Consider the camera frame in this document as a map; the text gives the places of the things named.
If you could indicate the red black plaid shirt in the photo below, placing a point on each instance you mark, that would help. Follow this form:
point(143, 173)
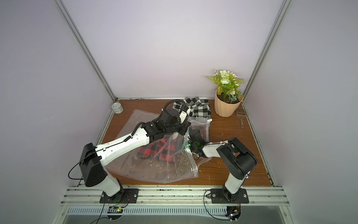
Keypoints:
point(163, 150)

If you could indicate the green artificial plant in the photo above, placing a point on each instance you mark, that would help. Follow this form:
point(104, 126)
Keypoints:
point(227, 86)

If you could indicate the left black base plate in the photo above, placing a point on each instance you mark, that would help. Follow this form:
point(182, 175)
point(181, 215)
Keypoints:
point(126, 195)

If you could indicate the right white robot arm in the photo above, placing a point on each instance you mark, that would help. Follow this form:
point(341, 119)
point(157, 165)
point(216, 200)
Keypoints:
point(239, 160)

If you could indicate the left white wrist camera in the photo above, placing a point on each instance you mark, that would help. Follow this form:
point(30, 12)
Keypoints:
point(183, 115)

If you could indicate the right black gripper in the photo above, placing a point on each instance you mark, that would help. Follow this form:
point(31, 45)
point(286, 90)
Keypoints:
point(193, 136)

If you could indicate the peach flower pot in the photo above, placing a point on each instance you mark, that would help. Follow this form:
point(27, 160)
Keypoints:
point(224, 109)

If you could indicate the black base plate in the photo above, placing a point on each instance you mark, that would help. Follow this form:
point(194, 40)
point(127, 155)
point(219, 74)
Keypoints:
point(126, 195)
point(243, 195)

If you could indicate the right circuit board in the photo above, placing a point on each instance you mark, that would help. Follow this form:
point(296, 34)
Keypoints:
point(233, 213)

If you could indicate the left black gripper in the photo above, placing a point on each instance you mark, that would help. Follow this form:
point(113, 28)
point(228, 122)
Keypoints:
point(183, 126)

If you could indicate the left circuit board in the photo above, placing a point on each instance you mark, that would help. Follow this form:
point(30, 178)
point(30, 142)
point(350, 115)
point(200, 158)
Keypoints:
point(115, 212)

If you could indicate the aluminium mounting rail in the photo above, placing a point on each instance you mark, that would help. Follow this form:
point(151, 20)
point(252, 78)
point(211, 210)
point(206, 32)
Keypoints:
point(168, 200)

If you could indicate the small metal can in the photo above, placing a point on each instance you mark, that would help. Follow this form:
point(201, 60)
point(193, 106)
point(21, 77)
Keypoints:
point(117, 108)

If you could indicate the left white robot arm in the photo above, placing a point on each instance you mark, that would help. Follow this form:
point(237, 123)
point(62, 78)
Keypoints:
point(94, 159)

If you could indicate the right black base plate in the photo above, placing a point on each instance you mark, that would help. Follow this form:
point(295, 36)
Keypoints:
point(243, 195)

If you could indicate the clear plastic vacuum bag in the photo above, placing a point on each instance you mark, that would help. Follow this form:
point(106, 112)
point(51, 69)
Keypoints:
point(154, 171)

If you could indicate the black white plaid shirt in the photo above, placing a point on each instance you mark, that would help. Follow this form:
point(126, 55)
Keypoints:
point(198, 107)

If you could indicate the circuit board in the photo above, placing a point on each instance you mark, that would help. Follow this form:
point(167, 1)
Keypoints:
point(233, 213)
point(115, 212)

